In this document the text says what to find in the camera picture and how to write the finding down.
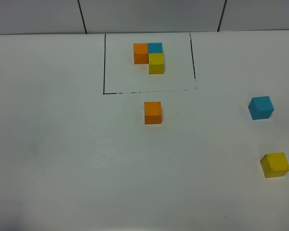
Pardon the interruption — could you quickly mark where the yellow template block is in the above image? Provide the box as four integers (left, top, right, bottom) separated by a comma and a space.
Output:
148, 53, 164, 74

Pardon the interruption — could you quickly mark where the orange template block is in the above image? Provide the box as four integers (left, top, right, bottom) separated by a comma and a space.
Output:
133, 43, 148, 64

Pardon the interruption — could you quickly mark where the blue template block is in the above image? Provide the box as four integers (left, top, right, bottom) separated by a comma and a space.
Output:
148, 43, 163, 53

